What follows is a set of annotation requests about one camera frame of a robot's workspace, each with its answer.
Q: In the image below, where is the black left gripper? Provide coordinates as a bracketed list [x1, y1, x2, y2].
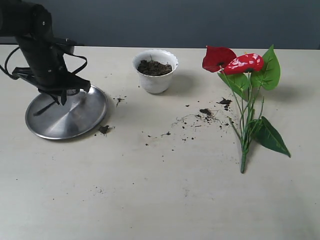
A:
[12, 67, 91, 106]

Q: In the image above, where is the steel spoon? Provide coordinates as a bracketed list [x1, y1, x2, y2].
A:
[33, 101, 56, 117]

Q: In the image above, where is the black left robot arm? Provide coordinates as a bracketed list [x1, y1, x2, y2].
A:
[0, 0, 91, 105]

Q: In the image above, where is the white scalloped flower pot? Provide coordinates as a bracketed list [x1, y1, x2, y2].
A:
[132, 49, 179, 95]

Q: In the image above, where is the artificial red anthurium plant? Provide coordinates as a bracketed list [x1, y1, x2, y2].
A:
[202, 45, 291, 174]

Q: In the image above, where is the round steel plate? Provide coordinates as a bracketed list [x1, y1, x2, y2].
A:
[25, 85, 108, 140]

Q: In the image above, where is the dirt clump near plate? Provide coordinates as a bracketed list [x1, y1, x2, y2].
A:
[94, 125, 115, 136]

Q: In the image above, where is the small dirt twig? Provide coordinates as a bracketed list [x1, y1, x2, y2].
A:
[116, 97, 125, 107]

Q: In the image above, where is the dirt clump with roots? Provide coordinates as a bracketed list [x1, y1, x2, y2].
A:
[171, 108, 222, 128]

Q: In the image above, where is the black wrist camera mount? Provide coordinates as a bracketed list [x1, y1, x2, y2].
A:
[53, 37, 77, 54]

